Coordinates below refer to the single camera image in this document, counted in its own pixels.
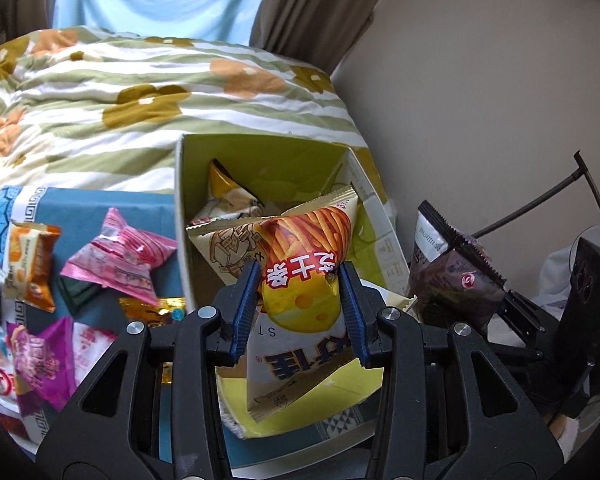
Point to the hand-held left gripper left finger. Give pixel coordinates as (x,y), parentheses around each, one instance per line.
(245,310)

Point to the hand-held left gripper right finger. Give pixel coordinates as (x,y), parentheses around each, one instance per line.
(352,310)

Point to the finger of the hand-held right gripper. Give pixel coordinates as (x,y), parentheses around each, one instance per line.
(527,325)

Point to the yellow fries snack packet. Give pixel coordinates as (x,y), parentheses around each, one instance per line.
(300,270)

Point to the dark purple snack packet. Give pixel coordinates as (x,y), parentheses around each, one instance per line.
(450,275)

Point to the gold chocolate snack packet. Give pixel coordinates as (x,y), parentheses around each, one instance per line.
(150,310)

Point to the pale pink snack packet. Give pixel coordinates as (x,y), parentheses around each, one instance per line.
(115,255)

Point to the white cloth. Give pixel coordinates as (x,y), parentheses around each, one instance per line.
(555,280)

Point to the cream cartoon snack packet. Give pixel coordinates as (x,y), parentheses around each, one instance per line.
(222,250)

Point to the cream yellow snack packet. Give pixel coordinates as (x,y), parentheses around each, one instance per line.
(225,192)

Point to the dark green small packet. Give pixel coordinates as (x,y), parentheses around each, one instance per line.
(77,297)

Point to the teal patterned mat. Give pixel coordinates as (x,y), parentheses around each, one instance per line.
(75,210)

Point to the magenta snack packet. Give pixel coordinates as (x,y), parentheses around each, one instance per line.
(45,360)

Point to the floral striped blanket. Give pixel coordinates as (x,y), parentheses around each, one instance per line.
(130,135)

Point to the orange snack packet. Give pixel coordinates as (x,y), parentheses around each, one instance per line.
(32,265)

